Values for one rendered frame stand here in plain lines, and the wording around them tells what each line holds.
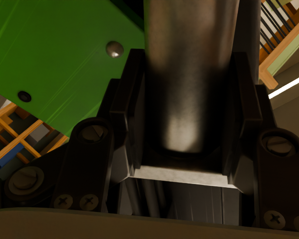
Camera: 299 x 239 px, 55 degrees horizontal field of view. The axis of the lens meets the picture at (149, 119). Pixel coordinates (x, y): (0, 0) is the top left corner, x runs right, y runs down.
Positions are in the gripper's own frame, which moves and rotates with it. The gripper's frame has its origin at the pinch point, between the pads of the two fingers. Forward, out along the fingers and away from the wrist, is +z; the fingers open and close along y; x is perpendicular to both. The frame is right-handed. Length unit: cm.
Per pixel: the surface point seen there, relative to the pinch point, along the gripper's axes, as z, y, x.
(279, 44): 248, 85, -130
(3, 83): 6.9, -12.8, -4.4
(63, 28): 6.9, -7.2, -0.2
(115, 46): 6.7, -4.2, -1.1
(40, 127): 371, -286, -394
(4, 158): 279, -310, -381
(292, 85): 483, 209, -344
